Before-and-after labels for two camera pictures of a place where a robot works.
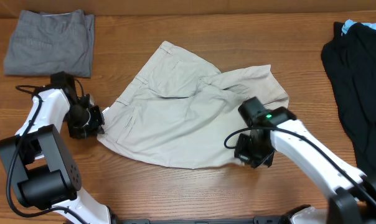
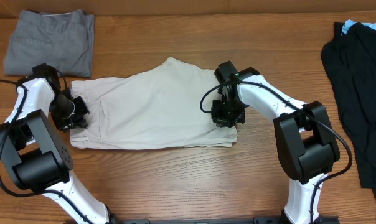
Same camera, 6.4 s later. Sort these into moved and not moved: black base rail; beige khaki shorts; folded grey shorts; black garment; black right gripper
Moved: beige khaki shorts; black right gripper
Not moved: black garment; black base rail; folded grey shorts
